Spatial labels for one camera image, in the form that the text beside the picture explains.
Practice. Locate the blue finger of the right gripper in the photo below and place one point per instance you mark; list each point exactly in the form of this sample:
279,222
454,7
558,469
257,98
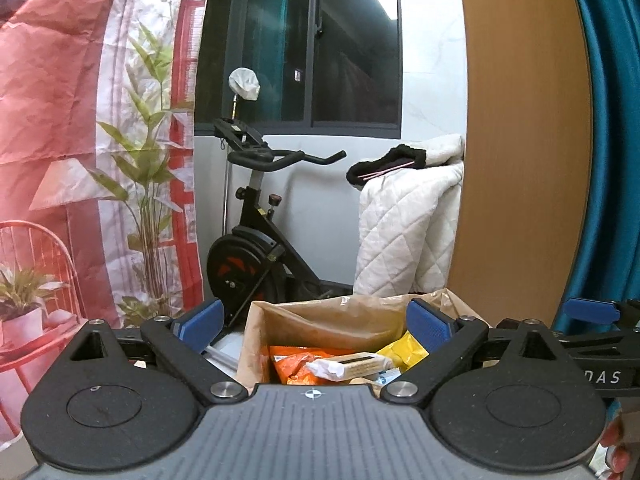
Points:
605,313

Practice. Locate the brown cardboard box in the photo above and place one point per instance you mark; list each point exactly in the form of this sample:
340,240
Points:
359,323

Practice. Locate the orange snack bag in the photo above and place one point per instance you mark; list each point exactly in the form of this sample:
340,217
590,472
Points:
291,363

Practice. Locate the black pink garment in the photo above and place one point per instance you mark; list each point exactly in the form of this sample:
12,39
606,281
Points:
401,156

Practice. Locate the yellow snack bag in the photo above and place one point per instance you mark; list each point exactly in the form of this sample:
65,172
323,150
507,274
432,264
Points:
404,352

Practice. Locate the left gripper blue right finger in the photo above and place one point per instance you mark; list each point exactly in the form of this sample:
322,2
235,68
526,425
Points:
451,343

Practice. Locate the wooden cabinet panel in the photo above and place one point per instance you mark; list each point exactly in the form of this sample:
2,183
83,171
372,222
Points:
528,157

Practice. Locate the dark window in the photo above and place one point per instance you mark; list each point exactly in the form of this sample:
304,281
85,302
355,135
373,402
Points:
302,67

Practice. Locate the red printed backdrop cloth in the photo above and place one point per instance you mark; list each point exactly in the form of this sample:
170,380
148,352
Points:
97,177

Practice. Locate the white quilted blanket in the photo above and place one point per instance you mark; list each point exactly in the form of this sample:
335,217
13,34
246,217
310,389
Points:
408,222

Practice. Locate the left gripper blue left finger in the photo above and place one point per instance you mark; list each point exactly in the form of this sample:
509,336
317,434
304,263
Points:
178,345

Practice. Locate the black exercise bike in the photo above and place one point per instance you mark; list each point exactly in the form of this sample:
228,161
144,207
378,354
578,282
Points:
255,261

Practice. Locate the beige orange snack bar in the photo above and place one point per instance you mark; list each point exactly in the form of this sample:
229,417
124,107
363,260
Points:
350,366

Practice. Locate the teal curtain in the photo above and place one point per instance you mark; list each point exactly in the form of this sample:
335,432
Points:
606,266

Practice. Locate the person's right hand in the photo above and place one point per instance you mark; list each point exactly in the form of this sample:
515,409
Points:
617,457

